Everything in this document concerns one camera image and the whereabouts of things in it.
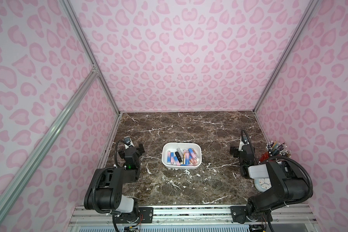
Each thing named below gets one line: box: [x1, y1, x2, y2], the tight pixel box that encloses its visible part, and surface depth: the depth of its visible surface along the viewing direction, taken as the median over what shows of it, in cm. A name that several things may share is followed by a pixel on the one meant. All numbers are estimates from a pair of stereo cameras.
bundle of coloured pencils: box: [265, 140, 292, 159], surface depth 82 cm
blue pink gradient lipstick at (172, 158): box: [170, 152, 175, 165], surface depth 93 cm
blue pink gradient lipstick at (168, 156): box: [167, 150, 172, 163], surface depth 94 cm
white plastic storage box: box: [161, 142, 203, 170], surface depth 95 cm
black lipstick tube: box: [174, 151, 183, 164], surface depth 94 cm
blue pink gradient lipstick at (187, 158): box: [185, 152, 190, 165], surface depth 91 cm
